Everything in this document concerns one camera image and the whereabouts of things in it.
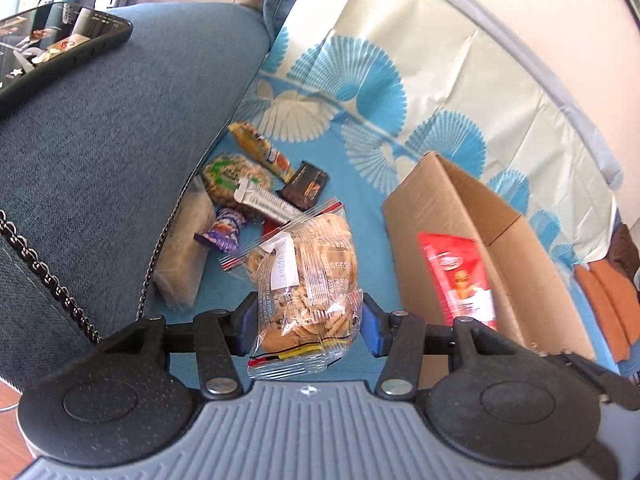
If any beige wafer pack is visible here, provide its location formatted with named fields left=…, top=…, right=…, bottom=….
left=153, top=177, right=215, bottom=309

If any red snack packet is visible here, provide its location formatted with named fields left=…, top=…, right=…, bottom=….
left=418, top=232, right=497, bottom=330

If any clear bag of cookies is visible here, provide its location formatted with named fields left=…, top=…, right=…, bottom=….
left=220, top=197, right=363, bottom=380

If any purple candy wrapper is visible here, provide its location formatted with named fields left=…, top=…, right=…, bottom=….
left=193, top=208, right=246, bottom=254

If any white silver snack bar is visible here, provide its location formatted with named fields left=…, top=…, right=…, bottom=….
left=233, top=177, right=302, bottom=226

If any green label peanut pack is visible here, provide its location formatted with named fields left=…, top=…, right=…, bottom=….
left=201, top=153, right=274, bottom=219

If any dark brown chocolate bar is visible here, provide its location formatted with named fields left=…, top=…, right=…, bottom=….
left=277, top=160, right=330, bottom=211

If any yellow snack bar wrapper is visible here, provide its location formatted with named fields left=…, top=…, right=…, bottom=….
left=228, top=122, right=295, bottom=183

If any brown cardboard box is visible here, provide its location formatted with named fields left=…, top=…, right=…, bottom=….
left=380, top=149, right=598, bottom=390

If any blue sofa armrest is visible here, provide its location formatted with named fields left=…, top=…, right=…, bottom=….
left=0, top=1, right=272, bottom=395

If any orange cushion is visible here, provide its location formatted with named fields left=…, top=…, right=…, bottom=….
left=574, top=259, right=639, bottom=363

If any dark brown cushion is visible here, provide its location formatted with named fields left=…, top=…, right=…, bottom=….
left=606, top=223, right=640, bottom=281

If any blue floral sofa cover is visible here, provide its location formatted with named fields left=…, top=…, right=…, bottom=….
left=144, top=0, right=633, bottom=391

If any black smartphone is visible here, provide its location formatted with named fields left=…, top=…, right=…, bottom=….
left=1, top=2, right=134, bottom=117

